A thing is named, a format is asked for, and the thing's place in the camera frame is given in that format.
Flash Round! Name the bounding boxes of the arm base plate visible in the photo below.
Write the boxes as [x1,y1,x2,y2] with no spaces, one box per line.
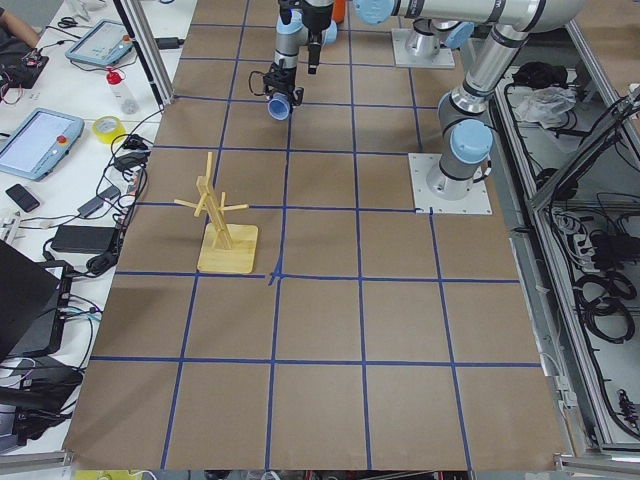
[391,29,455,69]
[408,153,492,215]

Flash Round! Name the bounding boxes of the red cap squeeze bottle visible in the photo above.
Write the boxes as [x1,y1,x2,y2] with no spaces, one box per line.
[106,67,139,115]

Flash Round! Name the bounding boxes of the black smartphone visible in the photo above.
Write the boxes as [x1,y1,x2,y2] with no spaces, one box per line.
[5,184,40,213]

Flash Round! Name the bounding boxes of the black scissors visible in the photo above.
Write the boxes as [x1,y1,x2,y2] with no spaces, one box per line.
[57,16,79,29]

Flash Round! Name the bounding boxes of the light blue plastic cup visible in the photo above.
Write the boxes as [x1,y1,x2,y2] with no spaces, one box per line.
[267,93,292,121]

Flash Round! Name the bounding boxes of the aluminium frame post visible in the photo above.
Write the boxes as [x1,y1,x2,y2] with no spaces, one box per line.
[113,0,174,107]

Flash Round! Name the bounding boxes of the large orange can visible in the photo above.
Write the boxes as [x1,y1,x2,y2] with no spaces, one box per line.
[332,0,346,23]

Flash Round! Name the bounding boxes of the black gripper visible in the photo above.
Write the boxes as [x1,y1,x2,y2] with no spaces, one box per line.
[303,0,334,34]
[262,32,321,107]

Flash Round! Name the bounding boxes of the black laptop computer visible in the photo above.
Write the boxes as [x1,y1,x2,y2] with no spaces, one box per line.
[1,242,72,360]

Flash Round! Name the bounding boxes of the teach pendant far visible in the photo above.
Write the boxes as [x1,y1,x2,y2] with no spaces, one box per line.
[65,19,133,67]

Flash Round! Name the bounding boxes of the crumpled white cloth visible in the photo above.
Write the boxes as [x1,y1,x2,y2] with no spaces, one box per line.
[514,87,576,128]

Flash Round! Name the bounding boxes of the teach pendant near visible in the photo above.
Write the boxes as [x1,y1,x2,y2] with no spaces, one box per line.
[1,108,85,181]

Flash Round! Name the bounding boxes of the wooden cup rack stand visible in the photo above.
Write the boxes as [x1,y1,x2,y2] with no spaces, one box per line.
[174,152,259,274]

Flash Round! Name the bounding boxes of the teach pendant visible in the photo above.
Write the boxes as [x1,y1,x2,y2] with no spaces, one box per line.
[65,19,133,67]
[1,108,85,181]

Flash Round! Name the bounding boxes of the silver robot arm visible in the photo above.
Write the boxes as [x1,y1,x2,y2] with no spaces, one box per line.
[354,0,585,201]
[260,1,475,120]

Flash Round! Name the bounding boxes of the yellow tape roll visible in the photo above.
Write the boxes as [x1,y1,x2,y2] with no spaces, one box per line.
[92,116,126,144]

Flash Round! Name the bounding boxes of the black power adapter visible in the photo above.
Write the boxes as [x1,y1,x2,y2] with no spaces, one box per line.
[51,225,117,254]

